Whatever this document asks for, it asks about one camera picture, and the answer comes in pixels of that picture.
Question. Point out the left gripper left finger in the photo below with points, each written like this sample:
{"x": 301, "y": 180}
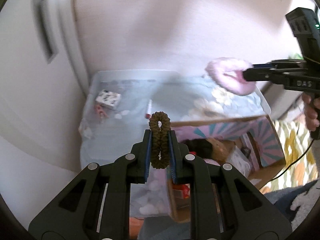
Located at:
{"x": 139, "y": 169}

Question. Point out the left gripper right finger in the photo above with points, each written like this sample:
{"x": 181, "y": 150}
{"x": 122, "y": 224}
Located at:
{"x": 180, "y": 173}

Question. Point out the brown scrunchie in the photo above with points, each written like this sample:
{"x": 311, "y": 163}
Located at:
{"x": 160, "y": 126}

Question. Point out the pink fluffy headband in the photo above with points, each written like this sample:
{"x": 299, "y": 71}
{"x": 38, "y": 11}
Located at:
{"x": 228, "y": 74}

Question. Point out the brown plush toy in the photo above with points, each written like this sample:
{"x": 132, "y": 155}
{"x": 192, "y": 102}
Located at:
{"x": 219, "y": 151}

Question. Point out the right forearm fluffy sleeve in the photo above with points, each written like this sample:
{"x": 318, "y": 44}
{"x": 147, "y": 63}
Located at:
{"x": 295, "y": 203}

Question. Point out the right hand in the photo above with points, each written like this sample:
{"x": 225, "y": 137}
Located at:
{"x": 310, "y": 106}

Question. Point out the red small box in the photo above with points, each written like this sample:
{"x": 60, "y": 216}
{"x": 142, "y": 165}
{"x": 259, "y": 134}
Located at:
{"x": 185, "y": 188}

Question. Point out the red cap lip balm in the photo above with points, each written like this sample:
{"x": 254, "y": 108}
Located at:
{"x": 148, "y": 113}

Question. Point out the yellow green patterned blanket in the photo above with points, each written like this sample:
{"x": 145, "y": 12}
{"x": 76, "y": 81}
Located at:
{"x": 302, "y": 169}

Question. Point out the pink hair clip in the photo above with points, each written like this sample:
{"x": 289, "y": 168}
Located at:
{"x": 100, "y": 111}

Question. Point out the white tissue pack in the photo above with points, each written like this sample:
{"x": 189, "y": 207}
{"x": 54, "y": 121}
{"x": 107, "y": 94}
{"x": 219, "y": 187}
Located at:
{"x": 108, "y": 99}

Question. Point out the cardboard box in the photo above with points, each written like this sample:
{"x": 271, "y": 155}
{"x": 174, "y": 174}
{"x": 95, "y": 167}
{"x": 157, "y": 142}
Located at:
{"x": 251, "y": 145}

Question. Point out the white cabinet door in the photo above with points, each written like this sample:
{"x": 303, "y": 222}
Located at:
{"x": 41, "y": 96}

